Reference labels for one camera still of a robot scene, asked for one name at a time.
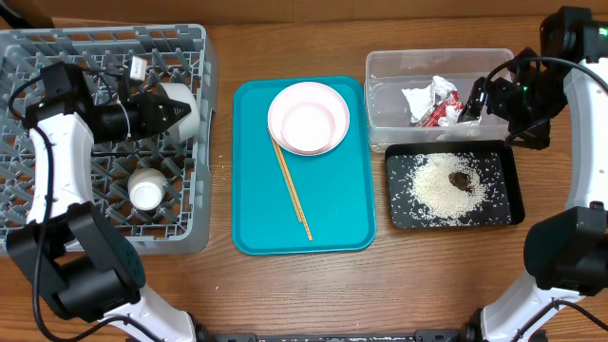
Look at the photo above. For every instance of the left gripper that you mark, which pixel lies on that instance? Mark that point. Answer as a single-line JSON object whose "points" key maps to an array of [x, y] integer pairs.
{"points": [[155, 122]]}

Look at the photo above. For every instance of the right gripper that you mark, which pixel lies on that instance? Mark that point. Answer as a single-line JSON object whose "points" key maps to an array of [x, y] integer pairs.
{"points": [[490, 96]]}

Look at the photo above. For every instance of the red snack wrapper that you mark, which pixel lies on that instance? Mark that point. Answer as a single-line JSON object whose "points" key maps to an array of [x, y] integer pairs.
{"points": [[444, 113]]}

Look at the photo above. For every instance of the white napkin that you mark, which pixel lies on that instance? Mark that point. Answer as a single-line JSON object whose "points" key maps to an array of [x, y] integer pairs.
{"points": [[421, 100]]}

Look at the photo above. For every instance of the brown food scrap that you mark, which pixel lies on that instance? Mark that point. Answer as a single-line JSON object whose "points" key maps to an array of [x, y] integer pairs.
{"points": [[461, 181]]}

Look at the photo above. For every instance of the white paper cup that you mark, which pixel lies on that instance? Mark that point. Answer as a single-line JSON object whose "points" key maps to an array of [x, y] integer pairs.
{"points": [[145, 188]]}

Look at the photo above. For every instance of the pile of rice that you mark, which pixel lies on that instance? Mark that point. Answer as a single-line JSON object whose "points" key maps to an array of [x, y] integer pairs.
{"points": [[421, 196]]}

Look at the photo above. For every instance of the wooden chopstick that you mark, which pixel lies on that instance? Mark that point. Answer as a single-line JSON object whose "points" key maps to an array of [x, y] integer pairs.
{"points": [[287, 178], [305, 222]]}

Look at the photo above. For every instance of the large white plate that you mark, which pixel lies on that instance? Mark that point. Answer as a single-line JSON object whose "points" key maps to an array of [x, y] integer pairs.
{"points": [[314, 92]]}

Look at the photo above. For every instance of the small pink bowl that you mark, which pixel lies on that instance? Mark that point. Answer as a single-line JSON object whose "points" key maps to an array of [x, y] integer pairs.
{"points": [[307, 128]]}

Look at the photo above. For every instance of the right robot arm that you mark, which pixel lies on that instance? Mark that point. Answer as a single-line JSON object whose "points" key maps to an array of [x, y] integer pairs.
{"points": [[565, 256]]}

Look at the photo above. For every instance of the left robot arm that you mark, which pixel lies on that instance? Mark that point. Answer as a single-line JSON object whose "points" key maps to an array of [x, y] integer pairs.
{"points": [[78, 264]]}

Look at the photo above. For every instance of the grey dishwasher rack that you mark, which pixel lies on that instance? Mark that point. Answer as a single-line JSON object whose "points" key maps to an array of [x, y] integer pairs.
{"points": [[176, 54]]}

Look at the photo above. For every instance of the black tray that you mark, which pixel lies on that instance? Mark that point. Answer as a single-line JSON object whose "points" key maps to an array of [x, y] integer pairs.
{"points": [[506, 157]]}

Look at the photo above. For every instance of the clear plastic bin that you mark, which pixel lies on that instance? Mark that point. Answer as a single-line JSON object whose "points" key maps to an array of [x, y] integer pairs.
{"points": [[390, 72]]}

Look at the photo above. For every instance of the teal plastic tray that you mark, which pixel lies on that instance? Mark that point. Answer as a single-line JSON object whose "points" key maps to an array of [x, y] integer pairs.
{"points": [[335, 188]]}

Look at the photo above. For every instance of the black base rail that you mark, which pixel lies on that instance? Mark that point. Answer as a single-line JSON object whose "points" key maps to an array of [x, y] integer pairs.
{"points": [[418, 336]]}

